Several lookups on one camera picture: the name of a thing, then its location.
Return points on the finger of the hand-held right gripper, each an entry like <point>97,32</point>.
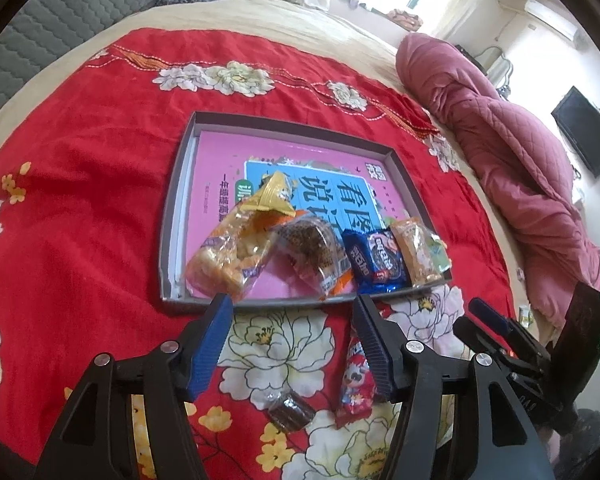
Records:
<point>490,316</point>
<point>475,335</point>

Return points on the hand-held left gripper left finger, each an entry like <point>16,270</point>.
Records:
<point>207,350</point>

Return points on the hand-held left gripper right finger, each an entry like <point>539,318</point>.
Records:
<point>372,355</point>

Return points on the red candy packet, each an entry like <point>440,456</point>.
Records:
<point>355,395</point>

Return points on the green snack packet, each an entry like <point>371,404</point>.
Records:
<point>442,260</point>

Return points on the blue cookie packet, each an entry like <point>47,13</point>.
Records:
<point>375,262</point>

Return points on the yellow puffed snack packet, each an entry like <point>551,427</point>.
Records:
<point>230,260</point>

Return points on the clear yellow cake packet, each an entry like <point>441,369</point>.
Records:
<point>415,255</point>

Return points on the round dark chocolate snack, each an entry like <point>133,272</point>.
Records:
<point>290,412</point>

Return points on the brown cake packet orange trim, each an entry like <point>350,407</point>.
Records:
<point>310,245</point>

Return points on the small yellow snack packet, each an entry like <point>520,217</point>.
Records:
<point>272,195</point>

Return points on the grey cardboard tray box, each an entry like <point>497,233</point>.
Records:
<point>300,138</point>

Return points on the pink quilt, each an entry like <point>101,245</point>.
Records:
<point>505,160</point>

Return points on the red floral blanket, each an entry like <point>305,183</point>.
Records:
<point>80,210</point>

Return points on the pink book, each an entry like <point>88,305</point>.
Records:
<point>225,160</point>

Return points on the black television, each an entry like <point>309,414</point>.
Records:
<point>585,130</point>

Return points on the white air conditioner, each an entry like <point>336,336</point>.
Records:
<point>550,17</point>

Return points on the small patterned cloth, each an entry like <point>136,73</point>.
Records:
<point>405,19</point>

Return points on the beige bed sheet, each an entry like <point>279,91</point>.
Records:
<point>305,25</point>

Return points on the grey quilted headboard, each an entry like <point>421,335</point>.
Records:
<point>55,20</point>

